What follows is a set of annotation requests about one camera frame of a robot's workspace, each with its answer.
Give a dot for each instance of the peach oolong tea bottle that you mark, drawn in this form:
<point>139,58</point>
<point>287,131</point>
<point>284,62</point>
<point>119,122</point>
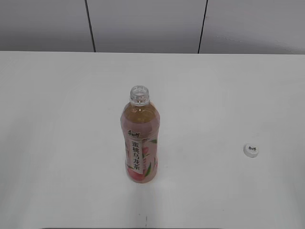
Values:
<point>140,122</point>

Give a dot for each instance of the white bottle cap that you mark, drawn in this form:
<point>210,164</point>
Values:
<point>251,150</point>

